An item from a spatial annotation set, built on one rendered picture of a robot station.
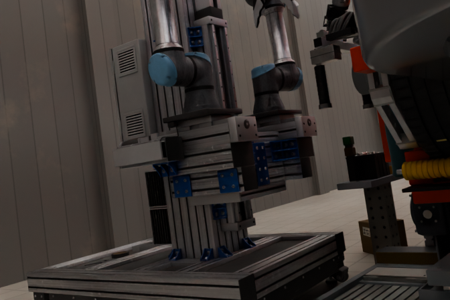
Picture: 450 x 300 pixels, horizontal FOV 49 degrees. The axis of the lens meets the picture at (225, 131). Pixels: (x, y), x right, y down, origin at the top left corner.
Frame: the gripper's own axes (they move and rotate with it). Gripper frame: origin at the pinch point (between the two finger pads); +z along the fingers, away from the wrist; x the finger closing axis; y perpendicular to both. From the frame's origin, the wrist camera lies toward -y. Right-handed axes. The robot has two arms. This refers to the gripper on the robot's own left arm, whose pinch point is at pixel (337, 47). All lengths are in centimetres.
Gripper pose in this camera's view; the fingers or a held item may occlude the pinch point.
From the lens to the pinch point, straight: 231.9
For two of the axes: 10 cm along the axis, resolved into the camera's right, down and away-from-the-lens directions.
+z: -0.3, 8.2, 5.7
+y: -9.9, 0.7, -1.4
